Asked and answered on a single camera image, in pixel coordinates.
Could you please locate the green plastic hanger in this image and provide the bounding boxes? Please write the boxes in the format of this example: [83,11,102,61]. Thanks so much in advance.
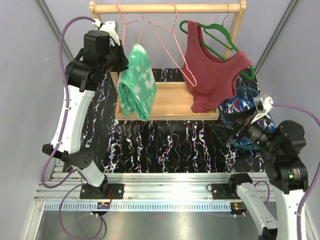
[178,9,256,80]

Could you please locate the blue red white trousers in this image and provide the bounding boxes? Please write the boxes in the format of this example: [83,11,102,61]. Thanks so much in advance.
[219,97,276,148]

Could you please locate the wooden clothes rack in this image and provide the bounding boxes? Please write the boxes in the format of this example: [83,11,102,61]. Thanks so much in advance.
[89,0,247,121]

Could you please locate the aluminium mounting rail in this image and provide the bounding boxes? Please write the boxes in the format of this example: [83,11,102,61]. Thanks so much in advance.
[33,171,286,213]

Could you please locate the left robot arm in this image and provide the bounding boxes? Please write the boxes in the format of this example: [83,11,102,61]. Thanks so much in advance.
[42,29,129,199]

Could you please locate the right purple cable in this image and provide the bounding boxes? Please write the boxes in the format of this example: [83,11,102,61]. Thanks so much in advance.
[272,103,320,223]

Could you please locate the green tie-dye trousers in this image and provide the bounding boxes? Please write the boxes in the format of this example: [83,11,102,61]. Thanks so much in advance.
[117,43,157,122]

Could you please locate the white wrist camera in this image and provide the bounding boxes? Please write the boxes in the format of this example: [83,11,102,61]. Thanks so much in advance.
[251,94,274,124]
[92,18,121,46]

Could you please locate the maroon tank top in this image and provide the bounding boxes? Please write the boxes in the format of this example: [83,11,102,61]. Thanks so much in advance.
[182,20,252,113]

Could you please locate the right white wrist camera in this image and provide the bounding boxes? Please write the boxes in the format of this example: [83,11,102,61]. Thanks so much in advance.
[251,94,274,124]

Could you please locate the teal transparent plastic basin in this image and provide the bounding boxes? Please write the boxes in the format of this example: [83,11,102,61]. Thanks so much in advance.
[219,86,276,151]

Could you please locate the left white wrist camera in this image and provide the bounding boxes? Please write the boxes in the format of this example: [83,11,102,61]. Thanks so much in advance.
[92,18,121,46]

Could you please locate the pink wire hanger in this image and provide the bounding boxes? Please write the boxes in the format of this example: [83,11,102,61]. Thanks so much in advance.
[149,2,198,88]
[114,0,146,88]

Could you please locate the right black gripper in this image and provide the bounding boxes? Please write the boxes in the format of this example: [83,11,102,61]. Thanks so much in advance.
[209,104,281,157]

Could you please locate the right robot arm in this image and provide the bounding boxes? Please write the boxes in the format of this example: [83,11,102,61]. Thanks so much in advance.
[209,109,309,240]

